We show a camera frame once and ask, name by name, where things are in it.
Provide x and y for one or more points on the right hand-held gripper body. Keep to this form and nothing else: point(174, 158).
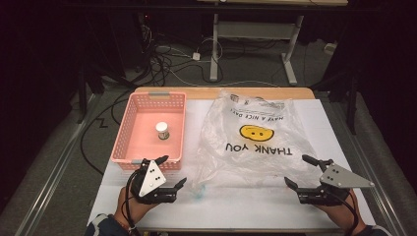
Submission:
point(337, 177)

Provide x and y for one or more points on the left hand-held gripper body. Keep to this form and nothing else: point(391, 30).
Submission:
point(154, 193)

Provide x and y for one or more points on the small jar with white lid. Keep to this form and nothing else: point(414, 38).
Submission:
point(162, 129)

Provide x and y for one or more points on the pink plastic basket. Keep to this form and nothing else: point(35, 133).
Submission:
point(141, 131)

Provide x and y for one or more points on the clear smiley plastic bag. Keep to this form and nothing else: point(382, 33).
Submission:
point(255, 144)

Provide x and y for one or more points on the person's left hand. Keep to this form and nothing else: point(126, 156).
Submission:
point(132, 211)

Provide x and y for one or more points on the person's right hand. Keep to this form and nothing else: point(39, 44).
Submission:
point(344, 213)

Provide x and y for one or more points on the white table sheet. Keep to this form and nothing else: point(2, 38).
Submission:
point(236, 206)

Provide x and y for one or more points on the black metal stand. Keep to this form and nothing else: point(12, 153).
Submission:
point(82, 98)

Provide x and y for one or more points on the white power adapter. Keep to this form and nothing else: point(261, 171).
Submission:
point(196, 56)

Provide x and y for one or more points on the white box on floor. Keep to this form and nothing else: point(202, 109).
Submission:
point(330, 48)

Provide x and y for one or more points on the metal floor rail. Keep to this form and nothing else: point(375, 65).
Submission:
point(55, 177)
point(377, 183)

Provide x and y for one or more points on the white metal desk frame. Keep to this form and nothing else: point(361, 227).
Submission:
point(214, 49)

